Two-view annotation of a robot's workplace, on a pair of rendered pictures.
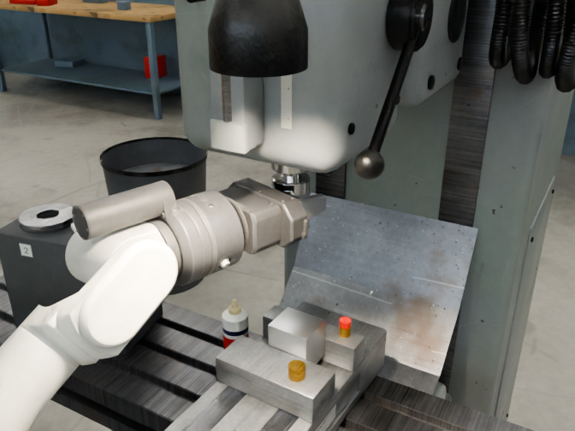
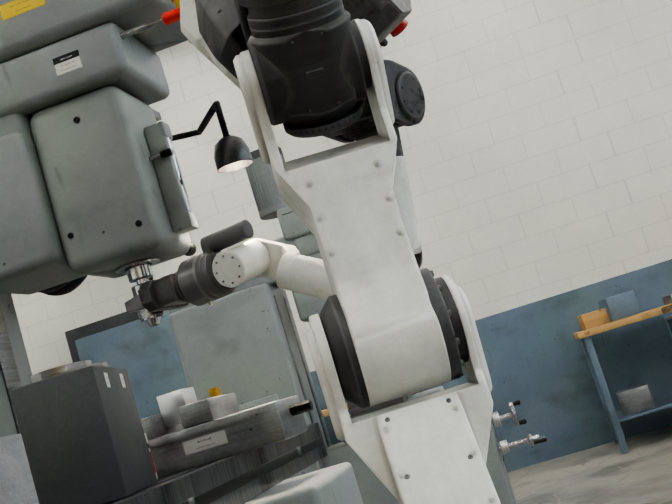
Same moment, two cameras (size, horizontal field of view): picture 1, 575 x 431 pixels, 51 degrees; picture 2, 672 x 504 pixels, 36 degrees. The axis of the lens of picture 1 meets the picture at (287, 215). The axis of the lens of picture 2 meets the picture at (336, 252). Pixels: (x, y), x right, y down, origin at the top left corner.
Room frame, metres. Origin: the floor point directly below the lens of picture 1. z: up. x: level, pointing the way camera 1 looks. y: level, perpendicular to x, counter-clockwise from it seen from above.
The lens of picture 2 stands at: (1.00, 1.93, 0.97)
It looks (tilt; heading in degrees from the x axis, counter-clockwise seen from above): 7 degrees up; 250
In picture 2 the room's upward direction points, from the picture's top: 17 degrees counter-clockwise
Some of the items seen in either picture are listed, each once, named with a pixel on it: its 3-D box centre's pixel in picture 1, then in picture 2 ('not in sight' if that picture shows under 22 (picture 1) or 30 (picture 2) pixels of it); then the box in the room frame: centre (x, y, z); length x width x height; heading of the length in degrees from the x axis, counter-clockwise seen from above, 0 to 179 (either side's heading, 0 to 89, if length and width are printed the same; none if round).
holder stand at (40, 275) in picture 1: (82, 272); (87, 434); (0.88, 0.34, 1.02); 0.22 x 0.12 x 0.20; 71
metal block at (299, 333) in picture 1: (296, 340); (179, 407); (0.68, -0.01, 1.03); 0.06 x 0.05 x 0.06; 58
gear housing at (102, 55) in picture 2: not in sight; (66, 89); (0.72, -0.03, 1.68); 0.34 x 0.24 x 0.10; 151
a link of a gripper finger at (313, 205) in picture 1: (308, 209); not in sight; (0.66, -0.03, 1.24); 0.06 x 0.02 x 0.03; 133
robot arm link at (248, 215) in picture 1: (232, 225); (185, 287); (0.62, 0.06, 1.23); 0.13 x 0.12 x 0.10; 43
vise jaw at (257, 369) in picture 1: (274, 375); (209, 410); (0.63, 0.02, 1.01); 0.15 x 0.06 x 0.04; 58
